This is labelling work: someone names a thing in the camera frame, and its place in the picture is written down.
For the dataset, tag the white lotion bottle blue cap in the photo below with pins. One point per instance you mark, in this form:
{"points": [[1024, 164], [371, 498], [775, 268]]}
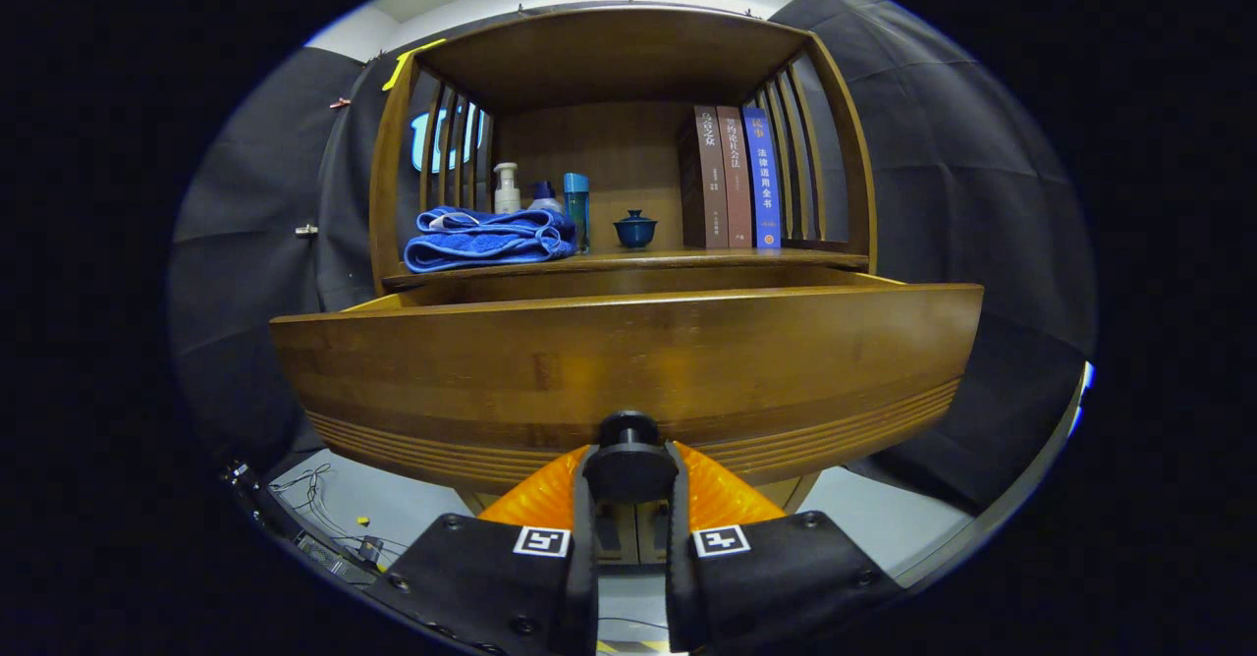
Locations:
{"points": [[545, 199]]}

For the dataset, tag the clear blue bottle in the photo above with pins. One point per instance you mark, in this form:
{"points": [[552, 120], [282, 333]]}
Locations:
{"points": [[577, 209]]}

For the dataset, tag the white pump bottle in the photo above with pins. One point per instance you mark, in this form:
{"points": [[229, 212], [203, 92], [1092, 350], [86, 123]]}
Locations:
{"points": [[507, 194]]}

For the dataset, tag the dark brown book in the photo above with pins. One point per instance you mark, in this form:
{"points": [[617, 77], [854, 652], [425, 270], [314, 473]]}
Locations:
{"points": [[709, 185]]}

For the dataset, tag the folded blue towel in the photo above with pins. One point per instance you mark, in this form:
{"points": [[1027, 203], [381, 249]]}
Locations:
{"points": [[491, 244]]}

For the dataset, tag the reddish brown book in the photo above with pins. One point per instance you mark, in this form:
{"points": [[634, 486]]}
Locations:
{"points": [[737, 185]]}

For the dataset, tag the wooden cabinet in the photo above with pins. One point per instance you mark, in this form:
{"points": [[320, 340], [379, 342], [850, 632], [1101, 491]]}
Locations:
{"points": [[609, 57]]}

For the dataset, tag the black power strip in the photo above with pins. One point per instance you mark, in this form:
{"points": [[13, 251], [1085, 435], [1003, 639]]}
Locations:
{"points": [[334, 558]]}

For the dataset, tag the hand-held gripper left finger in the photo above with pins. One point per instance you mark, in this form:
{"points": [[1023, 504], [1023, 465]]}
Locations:
{"points": [[491, 587]]}

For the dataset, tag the blue book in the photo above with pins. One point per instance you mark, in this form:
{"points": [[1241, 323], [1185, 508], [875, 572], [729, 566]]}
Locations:
{"points": [[763, 185]]}

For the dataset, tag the wooden drawer with black knob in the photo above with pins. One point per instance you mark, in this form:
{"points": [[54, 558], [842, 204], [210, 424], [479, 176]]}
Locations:
{"points": [[638, 361]]}

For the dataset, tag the blue lidded teacup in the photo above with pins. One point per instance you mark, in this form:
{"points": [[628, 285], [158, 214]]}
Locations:
{"points": [[635, 232]]}

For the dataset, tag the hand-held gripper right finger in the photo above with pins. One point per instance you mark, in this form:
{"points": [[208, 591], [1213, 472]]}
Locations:
{"points": [[786, 587]]}

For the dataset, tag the wooden countertop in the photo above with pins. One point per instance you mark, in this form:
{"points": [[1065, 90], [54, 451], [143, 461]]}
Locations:
{"points": [[668, 260]]}

